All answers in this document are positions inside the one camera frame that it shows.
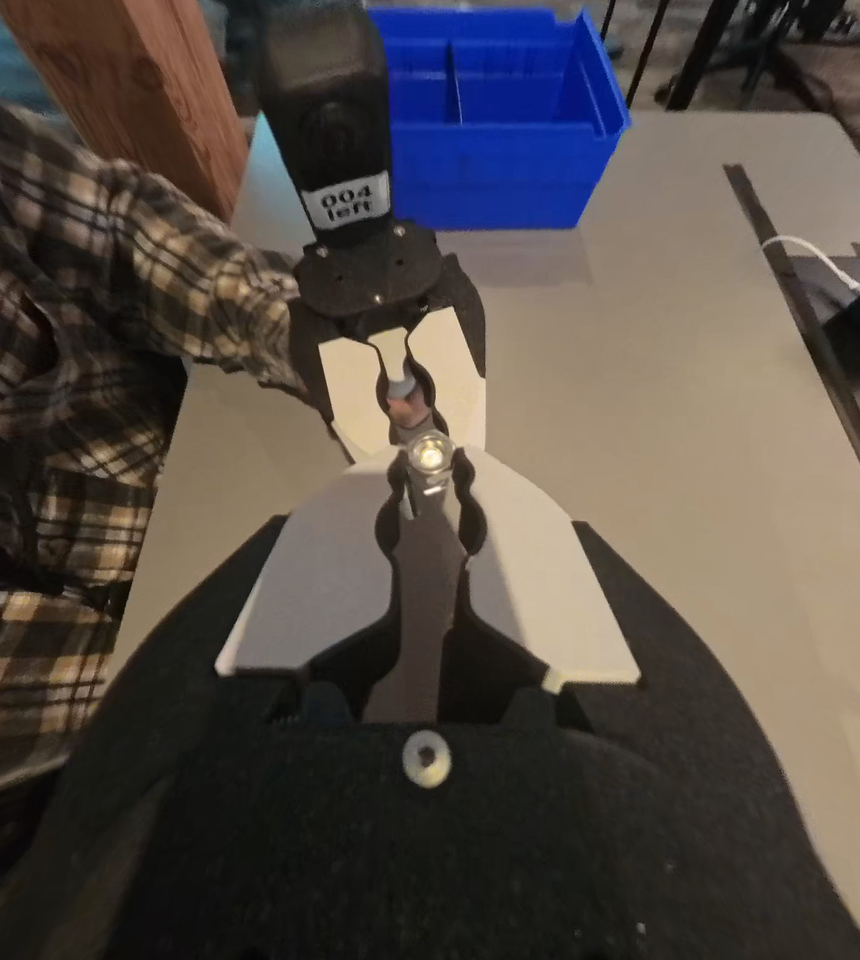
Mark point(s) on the person's plaid shirt torso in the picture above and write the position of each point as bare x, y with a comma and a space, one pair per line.
40, 375

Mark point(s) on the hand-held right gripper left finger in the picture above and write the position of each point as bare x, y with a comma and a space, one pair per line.
310, 585

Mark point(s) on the large blue plastic bin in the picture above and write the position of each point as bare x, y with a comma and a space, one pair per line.
490, 172

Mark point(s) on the wooden post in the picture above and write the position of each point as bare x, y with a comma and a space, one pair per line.
137, 75

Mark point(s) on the silver hex nut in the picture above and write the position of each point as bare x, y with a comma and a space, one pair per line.
416, 480

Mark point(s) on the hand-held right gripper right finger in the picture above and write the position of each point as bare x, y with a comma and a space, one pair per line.
542, 592

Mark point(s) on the black music stand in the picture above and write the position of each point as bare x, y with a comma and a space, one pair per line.
647, 52

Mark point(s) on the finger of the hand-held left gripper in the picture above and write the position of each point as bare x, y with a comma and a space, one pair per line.
456, 375
351, 390

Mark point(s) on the black metal pole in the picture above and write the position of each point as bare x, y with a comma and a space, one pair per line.
699, 52

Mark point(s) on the person's left forearm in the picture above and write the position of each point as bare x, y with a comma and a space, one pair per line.
235, 285

